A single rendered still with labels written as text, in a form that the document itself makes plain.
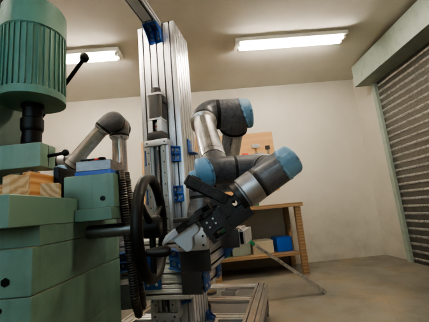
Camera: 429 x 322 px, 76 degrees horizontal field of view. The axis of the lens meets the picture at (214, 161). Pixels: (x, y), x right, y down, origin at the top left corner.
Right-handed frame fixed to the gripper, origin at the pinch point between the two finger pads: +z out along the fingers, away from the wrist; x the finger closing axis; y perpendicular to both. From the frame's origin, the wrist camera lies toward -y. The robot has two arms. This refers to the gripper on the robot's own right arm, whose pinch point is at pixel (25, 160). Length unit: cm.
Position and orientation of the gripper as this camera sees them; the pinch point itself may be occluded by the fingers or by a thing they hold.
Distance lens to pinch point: 200.0
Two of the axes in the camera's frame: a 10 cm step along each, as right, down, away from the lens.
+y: 0.9, 9.9, -0.4
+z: -10.0, 0.9, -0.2
